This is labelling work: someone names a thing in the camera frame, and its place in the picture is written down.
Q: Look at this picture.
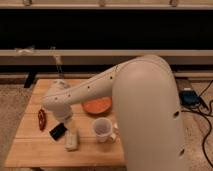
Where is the wooden table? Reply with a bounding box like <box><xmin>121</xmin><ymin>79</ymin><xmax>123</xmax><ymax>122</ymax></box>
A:
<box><xmin>5</xmin><ymin>79</ymin><xmax>124</xmax><ymax>168</ymax></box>

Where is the orange plate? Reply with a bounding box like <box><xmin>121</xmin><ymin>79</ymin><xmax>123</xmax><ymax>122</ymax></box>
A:
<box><xmin>82</xmin><ymin>97</ymin><xmax>112</xmax><ymax>115</ymax></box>

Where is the red ring-shaped toy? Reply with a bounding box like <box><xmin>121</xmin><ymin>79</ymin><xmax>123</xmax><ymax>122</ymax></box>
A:
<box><xmin>38</xmin><ymin>109</ymin><xmax>46</xmax><ymax>131</ymax></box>

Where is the white plastic cup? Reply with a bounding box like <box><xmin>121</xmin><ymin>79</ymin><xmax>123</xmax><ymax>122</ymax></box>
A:
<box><xmin>92</xmin><ymin>117</ymin><xmax>116</xmax><ymax>143</ymax></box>

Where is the black metal stand leg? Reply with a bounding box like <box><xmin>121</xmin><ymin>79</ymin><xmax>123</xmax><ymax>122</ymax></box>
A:
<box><xmin>24</xmin><ymin>72</ymin><xmax>37</xmax><ymax>88</ymax></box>

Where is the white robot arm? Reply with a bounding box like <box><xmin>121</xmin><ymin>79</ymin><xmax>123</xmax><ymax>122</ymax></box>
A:
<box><xmin>42</xmin><ymin>55</ymin><xmax>189</xmax><ymax>171</ymax></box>

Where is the black cable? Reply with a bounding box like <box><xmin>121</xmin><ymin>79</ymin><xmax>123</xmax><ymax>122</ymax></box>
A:
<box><xmin>181</xmin><ymin>79</ymin><xmax>213</xmax><ymax>169</ymax></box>

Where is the blue power adapter box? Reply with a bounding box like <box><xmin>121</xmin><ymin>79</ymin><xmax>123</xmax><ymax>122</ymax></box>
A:
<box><xmin>179</xmin><ymin>89</ymin><xmax>200</xmax><ymax>106</ymax></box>

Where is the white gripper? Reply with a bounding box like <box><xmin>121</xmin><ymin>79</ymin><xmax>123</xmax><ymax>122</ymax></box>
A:
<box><xmin>65</xmin><ymin>119</ymin><xmax>78</xmax><ymax>151</ymax></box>

